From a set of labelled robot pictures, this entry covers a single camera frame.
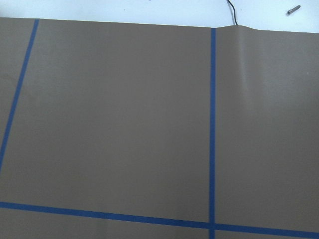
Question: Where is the small grey metal bolt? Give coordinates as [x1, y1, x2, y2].
[286, 5, 301, 15]

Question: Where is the black cable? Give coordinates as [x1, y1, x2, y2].
[226, 0, 237, 26]

